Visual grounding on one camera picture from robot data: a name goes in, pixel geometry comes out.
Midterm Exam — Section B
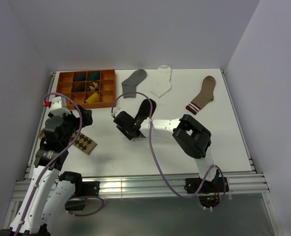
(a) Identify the black sock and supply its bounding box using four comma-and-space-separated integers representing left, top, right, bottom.
135, 99, 157, 124

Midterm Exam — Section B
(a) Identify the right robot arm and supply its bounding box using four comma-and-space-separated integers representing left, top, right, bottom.
111, 109, 218, 192

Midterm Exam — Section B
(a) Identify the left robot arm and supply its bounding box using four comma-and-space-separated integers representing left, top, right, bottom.
0, 102, 93, 236

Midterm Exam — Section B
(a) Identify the tan argyle sock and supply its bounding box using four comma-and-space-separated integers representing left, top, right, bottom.
38, 129, 98, 156

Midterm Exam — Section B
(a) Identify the grey sock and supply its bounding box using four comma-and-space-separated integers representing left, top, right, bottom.
121, 69, 147, 98

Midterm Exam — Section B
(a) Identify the yellow rolled sock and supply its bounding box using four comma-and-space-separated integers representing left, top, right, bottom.
85, 92, 99, 103

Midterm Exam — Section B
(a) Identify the dark brown rolled sock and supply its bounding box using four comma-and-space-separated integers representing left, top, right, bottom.
71, 82, 86, 92

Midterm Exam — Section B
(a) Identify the orange compartment tray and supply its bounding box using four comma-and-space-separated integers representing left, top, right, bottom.
56, 69, 116, 109

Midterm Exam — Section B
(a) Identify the white sock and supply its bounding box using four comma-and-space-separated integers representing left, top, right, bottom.
150, 65, 172, 98

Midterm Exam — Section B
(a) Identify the brown argyle rolled sock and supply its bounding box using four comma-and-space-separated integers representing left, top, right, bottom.
86, 81, 99, 92

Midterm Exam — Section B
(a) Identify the tan sock maroon striped cuff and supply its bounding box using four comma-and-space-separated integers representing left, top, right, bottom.
186, 76, 216, 115

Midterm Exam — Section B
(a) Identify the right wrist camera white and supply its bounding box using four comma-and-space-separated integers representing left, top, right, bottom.
111, 107, 122, 118

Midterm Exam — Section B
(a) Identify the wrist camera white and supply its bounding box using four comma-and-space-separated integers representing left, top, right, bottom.
43, 96, 71, 116
111, 107, 122, 118

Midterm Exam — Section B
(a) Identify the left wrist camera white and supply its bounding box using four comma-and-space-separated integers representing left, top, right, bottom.
43, 96, 71, 116

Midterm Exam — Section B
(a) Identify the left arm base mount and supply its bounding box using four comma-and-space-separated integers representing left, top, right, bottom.
65, 181, 100, 212

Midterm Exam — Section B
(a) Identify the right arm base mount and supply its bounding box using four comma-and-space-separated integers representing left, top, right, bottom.
184, 177, 229, 194

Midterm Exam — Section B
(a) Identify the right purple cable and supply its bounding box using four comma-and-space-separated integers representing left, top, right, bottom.
110, 91, 227, 210

